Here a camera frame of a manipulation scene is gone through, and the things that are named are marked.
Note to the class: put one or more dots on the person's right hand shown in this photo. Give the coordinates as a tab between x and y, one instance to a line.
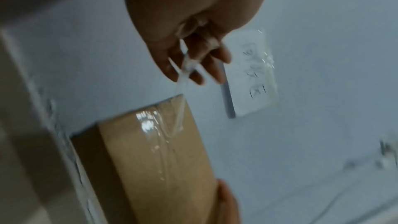
228	205

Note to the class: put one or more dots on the brown cardboard box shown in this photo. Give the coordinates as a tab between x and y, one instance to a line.
186	169

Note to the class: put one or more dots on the clear packing tape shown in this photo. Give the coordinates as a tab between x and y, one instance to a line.
182	87

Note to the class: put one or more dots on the person's left hand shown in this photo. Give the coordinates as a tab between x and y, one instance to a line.
192	1

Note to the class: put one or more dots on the white paper wall note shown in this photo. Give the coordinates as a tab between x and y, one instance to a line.
252	82

